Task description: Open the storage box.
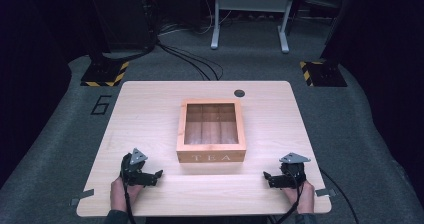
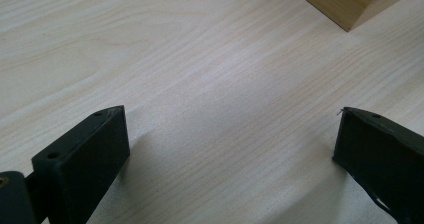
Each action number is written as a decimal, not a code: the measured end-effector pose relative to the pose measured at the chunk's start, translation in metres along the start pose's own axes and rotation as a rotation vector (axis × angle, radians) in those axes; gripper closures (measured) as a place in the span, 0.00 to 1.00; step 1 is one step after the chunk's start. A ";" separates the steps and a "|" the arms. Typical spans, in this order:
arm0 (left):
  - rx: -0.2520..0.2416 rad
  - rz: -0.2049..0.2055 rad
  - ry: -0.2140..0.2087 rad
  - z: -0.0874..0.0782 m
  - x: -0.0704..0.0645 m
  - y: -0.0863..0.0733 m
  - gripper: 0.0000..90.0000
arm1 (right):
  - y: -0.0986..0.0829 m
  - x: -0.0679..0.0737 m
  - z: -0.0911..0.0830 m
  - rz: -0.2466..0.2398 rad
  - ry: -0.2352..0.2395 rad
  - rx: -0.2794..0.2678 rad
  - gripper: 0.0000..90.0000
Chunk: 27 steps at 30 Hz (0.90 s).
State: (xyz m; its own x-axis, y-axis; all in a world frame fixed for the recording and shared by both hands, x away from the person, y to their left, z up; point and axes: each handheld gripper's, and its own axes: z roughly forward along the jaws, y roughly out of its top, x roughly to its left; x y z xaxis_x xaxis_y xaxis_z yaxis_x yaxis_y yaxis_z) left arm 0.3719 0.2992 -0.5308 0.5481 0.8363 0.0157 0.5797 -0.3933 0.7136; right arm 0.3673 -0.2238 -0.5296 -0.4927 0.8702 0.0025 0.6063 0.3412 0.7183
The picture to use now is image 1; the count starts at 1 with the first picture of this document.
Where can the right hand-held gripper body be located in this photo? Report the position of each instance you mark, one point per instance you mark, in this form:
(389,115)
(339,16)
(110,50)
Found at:
(293,170)

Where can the wooden tea box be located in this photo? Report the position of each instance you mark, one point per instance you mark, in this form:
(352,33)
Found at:
(211,150)

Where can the dark equipment stand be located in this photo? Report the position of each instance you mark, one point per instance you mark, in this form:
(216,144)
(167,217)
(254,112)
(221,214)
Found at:
(120,17)

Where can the black yellow striped base plate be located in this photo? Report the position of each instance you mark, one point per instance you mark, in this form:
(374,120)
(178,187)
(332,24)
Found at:
(325,74)
(106,74)

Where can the person's left hand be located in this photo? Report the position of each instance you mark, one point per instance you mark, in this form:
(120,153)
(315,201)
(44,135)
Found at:
(119,194)

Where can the person's right hand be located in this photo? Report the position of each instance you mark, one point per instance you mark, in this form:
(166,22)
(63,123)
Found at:
(305,199)

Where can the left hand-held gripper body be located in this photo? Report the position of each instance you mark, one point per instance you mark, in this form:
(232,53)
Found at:
(132,170)

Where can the round black table grommet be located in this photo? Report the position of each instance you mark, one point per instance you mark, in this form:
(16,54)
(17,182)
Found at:
(239,93)

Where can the white metal desk frame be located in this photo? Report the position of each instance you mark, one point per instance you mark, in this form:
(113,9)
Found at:
(253,3)

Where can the grey tape strip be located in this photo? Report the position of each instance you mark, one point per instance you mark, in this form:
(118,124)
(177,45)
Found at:
(83,195)
(325,192)

